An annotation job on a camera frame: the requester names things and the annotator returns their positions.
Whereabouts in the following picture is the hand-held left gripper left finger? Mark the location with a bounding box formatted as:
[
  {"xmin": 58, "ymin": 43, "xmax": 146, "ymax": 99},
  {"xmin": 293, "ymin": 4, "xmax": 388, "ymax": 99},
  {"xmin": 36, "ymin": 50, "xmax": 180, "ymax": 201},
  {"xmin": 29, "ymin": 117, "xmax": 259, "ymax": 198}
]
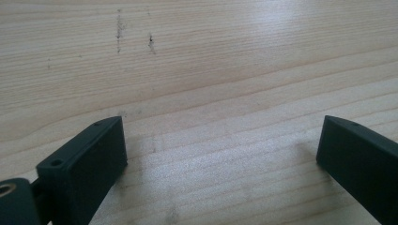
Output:
[{"xmin": 30, "ymin": 115, "xmax": 129, "ymax": 225}]

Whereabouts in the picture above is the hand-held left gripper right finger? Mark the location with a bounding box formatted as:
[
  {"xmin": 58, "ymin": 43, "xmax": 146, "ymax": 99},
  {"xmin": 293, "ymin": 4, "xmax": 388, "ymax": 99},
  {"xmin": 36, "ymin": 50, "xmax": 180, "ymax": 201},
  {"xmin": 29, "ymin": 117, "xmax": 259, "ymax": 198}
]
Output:
[{"xmin": 315, "ymin": 114, "xmax": 398, "ymax": 225}]

